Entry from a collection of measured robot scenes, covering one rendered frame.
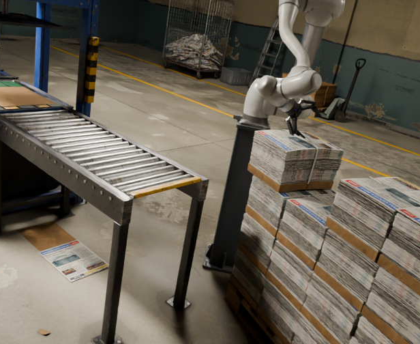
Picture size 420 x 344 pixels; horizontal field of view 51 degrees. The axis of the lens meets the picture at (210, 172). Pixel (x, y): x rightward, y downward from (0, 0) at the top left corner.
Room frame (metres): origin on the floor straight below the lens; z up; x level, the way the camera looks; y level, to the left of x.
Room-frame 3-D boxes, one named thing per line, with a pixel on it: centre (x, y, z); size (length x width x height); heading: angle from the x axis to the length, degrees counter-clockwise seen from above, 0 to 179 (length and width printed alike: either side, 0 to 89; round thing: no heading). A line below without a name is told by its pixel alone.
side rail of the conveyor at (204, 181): (2.50, 0.54, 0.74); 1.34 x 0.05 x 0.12; 52
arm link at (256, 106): (2.63, -0.22, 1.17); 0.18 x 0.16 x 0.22; 88
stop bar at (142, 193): (1.88, 0.18, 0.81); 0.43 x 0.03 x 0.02; 142
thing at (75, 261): (2.32, 0.73, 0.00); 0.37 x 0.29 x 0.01; 52
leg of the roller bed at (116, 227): (1.71, 0.34, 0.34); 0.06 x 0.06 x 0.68; 52
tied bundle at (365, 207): (1.72, -0.77, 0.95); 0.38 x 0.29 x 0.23; 122
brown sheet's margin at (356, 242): (1.72, -0.77, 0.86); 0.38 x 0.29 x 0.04; 122
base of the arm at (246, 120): (2.63, -0.19, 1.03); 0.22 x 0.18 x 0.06; 89
